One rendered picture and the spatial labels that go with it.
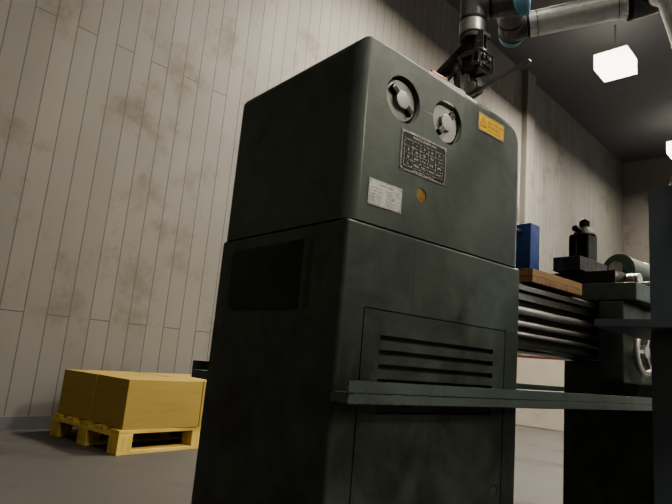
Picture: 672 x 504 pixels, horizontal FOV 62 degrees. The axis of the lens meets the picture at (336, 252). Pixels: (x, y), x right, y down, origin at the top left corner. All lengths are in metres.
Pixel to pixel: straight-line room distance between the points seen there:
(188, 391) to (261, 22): 3.46
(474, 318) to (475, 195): 0.29
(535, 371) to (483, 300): 6.11
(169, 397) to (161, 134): 2.11
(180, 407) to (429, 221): 2.53
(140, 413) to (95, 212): 1.56
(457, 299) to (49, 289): 3.23
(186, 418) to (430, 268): 2.53
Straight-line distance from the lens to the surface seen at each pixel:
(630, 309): 2.11
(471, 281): 1.35
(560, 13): 1.89
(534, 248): 2.04
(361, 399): 1.04
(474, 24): 1.74
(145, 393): 3.38
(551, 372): 7.40
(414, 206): 1.22
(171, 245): 4.52
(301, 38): 5.91
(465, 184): 1.37
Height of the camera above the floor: 0.60
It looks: 11 degrees up
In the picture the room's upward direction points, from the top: 5 degrees clockwise
